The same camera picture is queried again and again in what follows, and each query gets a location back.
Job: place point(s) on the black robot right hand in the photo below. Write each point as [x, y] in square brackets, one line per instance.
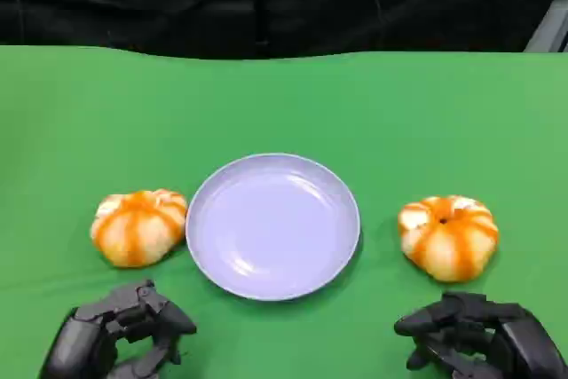
[523, 343]

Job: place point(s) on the toy bread roll with dark hole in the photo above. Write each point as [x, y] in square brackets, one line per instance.
[448, 241]

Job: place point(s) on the lilac plate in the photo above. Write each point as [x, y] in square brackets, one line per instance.
[273, 228]

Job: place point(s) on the orange white toy bread roll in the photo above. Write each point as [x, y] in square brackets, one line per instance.
[137, 230]

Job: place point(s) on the green table cloth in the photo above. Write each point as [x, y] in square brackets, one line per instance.
[284, 104]

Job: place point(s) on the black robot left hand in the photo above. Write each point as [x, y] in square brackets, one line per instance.
[84, 343]

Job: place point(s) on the grey metal frame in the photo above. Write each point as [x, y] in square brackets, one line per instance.
[552, 26]

